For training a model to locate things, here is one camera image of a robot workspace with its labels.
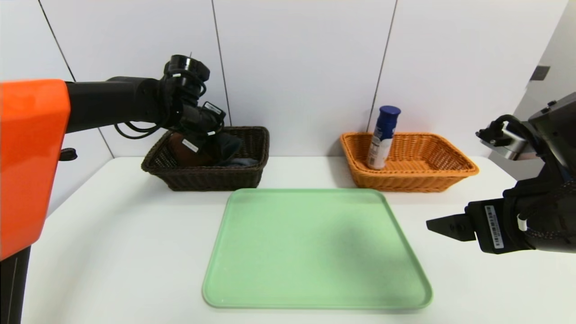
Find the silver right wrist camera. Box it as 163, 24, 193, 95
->
479, 121, 538, 160

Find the brown towel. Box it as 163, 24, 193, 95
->
167, 132, 214, 167

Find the grey towel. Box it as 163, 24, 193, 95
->
225, 157, 259, 168

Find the black soft glasses case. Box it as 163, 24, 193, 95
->
211, 133, 242, 163

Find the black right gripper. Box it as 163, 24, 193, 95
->
426, 189, 536, 254

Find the dark brown wicker basket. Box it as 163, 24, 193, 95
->
141, 126, 270, 192

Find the orange wicker basket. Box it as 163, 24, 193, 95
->
340, 132, 479, 193

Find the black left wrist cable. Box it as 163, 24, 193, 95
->
114, 67, 225, 140

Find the green plastic tray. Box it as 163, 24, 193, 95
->
202, 188, 433, 309

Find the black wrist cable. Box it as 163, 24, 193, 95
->
114, 67, 225, 140
477, 114, 547, 149

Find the blue capped white bottle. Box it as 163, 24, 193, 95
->
366, 106, 401, 170

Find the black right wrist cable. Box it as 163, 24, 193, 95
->
477, 114, 547, 149

